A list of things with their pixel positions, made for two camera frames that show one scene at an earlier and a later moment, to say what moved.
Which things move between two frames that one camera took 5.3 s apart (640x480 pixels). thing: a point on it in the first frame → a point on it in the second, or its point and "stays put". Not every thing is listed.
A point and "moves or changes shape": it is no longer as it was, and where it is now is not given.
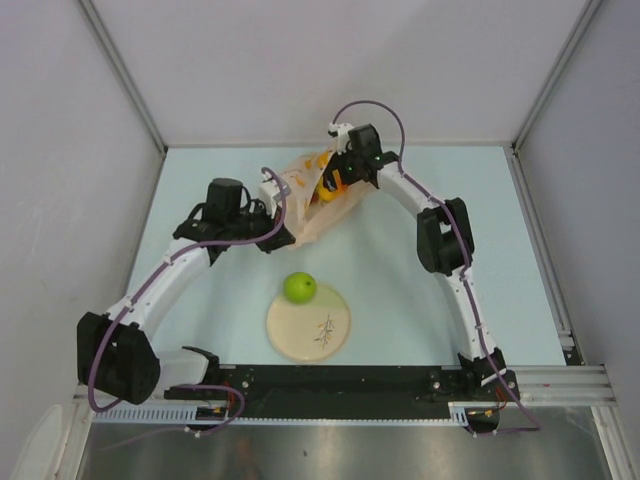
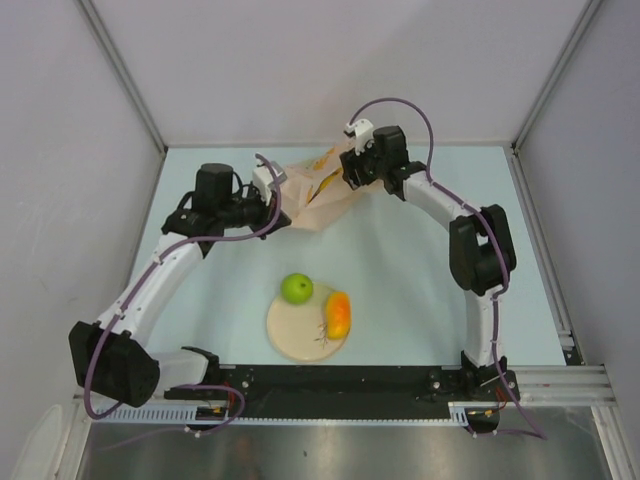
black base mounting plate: (337, 391) stays put
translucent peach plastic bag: (312, 220) moves or changes shape
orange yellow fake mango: (326, 195) → (338, 315)
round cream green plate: (312, 331) stays put
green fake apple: (299, 288) stays put
